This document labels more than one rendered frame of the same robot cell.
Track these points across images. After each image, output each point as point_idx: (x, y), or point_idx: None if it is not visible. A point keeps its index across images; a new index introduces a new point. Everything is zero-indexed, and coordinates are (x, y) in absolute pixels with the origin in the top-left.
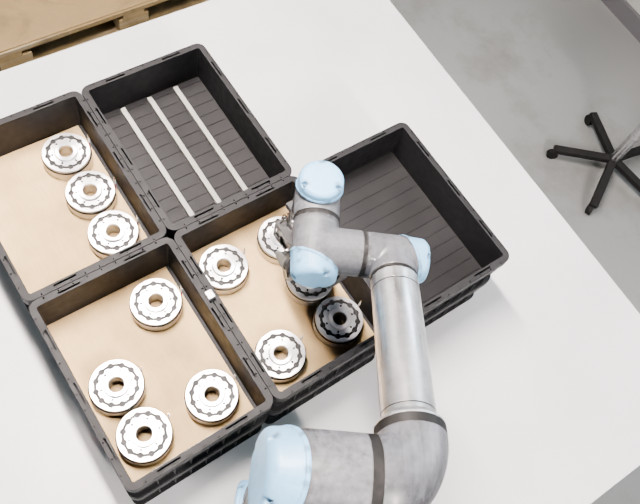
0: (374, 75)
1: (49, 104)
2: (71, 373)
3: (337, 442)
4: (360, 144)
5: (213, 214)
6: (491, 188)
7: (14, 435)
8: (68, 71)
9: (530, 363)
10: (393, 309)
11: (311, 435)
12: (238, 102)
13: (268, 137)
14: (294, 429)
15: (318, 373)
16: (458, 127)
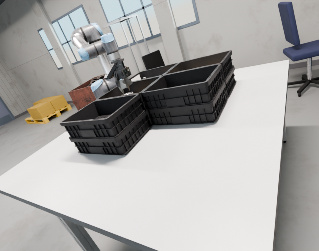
0: (150, 188)
1: (222, 60)
2: (161, 66)
3: (86, 26)
4: (121, 106)
5: (155, 80)
6: (69, 187)
7: None
8: (270, 98)
9: (57, 155)
10: (83, 41)
11: (91, 26)
12: (173, 86)
13: (155, 90)
14: (94, 26)
15: (112, 88)
16: (88, 200)
